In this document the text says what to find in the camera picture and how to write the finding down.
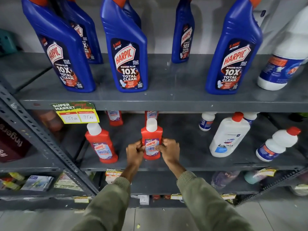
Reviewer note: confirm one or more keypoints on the person's right hand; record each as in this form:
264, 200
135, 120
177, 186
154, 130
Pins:
171, 151

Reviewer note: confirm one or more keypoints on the person's left hand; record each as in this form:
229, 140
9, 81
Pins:
134, 155

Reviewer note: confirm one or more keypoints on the person's right fingers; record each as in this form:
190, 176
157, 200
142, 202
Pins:
162, 144

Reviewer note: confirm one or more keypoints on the person's left fingers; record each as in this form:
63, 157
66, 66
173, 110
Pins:
140, 147

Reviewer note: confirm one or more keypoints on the red cleaner bottle white cap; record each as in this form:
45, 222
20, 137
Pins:
151, 114
151, 133
114, 117
102, 146

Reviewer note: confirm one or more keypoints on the person's left forearm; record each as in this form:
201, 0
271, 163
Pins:
108, 202

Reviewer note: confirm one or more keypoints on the person's right forearm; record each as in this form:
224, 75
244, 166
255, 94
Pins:
207, 204

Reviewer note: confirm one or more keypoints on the grey metal shelf rack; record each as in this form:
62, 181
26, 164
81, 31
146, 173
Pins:
180, 101

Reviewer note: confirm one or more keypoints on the white tag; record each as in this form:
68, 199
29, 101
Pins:
144, 200

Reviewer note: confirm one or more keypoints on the clear purple bottle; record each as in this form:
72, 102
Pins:
223, 179

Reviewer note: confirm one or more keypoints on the yellow green price tag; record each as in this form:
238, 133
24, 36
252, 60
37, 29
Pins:
77, 114

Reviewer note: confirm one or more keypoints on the pale printed packet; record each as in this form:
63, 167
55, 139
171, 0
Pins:
66, 182

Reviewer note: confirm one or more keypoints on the row of blue cleaner bottles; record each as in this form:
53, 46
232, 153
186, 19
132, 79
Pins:
126, 57

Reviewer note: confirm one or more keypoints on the teal bottle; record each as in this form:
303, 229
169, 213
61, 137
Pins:
250, 178

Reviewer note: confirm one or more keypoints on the brown bottle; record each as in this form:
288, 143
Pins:
49, 120

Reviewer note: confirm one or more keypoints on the blue white box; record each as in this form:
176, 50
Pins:
37, 183

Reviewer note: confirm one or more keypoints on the small white bottle red cap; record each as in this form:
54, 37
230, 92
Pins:
276, 144

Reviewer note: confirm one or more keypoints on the dark red box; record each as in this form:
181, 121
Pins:
12, 144

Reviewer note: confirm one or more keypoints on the yellow packets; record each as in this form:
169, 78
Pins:
12, 181

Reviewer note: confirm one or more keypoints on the dark green item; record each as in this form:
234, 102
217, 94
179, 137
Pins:
298, 117

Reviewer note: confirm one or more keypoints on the pale round container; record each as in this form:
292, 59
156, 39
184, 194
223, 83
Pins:
299, 190

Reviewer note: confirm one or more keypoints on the large white bleach bottle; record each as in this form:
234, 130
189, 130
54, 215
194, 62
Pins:
286, 52

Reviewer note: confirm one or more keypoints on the teal plastic basket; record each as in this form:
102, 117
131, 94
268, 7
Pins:
6, 43

